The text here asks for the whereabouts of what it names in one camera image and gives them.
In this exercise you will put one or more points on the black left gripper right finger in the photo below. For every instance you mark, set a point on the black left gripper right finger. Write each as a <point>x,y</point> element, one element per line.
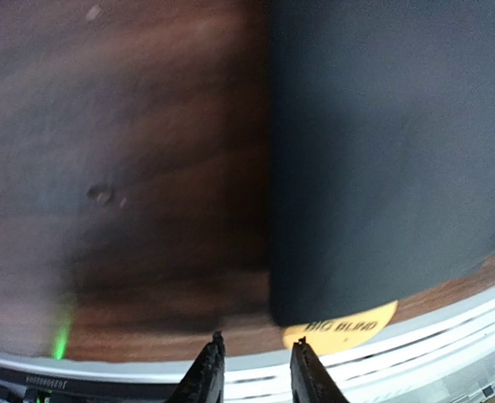
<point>310,381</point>

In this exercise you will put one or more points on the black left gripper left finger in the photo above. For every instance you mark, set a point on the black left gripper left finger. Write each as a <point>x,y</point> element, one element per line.
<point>204,381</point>

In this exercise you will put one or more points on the orange big blind button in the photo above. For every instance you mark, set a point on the orange big blind button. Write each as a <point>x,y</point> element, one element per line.
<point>342,333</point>

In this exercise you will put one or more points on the black poker play mat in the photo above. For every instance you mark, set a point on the black poker play mat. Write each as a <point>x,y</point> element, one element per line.
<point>382,162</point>

